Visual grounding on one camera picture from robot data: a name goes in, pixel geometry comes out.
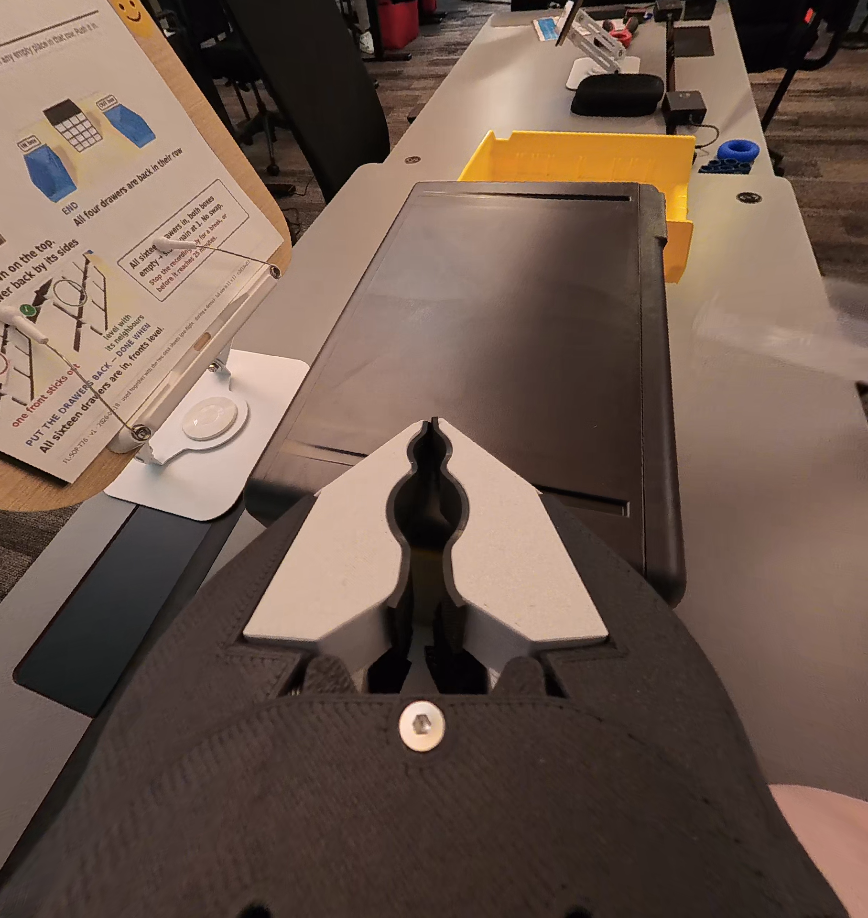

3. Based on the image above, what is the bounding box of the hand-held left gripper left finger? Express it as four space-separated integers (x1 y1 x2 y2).
242 416 435 695

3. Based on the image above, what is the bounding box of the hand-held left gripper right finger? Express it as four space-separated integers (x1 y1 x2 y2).
433 417 611 695

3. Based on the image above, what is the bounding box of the black drawer cabinet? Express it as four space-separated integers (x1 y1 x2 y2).
246 181 687 605

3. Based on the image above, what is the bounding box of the yellow plastic bin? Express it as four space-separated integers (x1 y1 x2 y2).
459 131 696 285

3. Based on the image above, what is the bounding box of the person's left forearm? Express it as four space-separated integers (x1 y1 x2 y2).
767 783 868 918

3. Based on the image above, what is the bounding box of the white document stand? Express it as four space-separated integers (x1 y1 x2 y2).
554 0 639 92
104 265 312 521

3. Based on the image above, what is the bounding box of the instruction sheet on board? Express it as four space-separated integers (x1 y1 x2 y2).
0 0 293 512

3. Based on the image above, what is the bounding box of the printed instruction sheet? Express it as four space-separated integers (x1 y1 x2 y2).
0 0 282 483

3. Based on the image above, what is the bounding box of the black zip case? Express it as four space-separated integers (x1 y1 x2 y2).
572 73 666 118

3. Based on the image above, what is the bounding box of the black office chair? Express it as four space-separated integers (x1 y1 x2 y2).
226 0 392 203
731 0 868 176

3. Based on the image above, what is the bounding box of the black power adapter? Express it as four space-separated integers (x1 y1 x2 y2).
662 89 707 130

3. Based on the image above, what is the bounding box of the red box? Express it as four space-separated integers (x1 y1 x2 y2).
375 0 422 51

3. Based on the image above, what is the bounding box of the black mat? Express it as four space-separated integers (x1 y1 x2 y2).
669 25 715 60

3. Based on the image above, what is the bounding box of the wire page holder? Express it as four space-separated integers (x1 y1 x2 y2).
0 307 152 438
153 237 281 279

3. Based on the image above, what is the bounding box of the black post mount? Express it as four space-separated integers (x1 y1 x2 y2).
652 0 686 94

